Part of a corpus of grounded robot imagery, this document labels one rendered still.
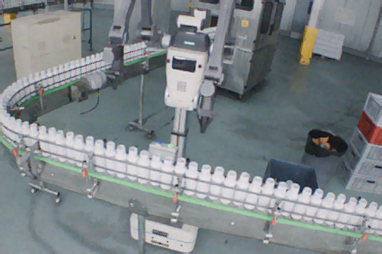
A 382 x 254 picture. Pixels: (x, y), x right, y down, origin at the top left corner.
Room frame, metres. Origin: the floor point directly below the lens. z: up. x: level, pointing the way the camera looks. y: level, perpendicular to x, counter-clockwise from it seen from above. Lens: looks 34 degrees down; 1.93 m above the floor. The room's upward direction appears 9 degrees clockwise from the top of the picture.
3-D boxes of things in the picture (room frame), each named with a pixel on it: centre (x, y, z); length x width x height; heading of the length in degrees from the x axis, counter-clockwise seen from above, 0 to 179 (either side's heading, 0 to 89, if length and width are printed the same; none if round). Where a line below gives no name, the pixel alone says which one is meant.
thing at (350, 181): (2.72, -2.14, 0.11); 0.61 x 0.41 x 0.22; 88
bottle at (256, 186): (0.99, -0.29, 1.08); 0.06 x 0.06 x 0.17
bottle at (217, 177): (1.03, -0.11, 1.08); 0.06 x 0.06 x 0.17
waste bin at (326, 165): (2.48, -1.32, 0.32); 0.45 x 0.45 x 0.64
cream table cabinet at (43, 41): (4.49, 2.86, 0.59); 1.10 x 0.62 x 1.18; 154
